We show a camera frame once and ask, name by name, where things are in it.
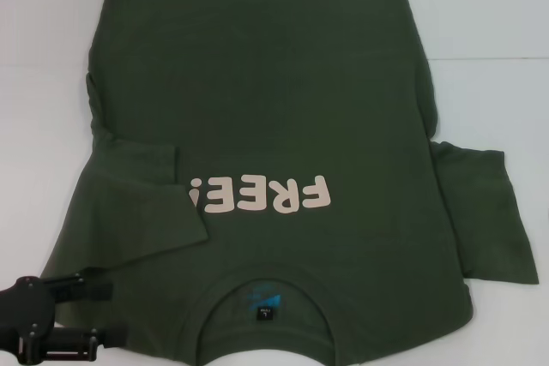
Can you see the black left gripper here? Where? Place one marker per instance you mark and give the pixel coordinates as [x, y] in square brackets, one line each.
[25, 306]

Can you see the dark green FREE t-shirt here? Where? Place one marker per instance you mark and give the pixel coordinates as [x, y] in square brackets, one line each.
[266, 83]

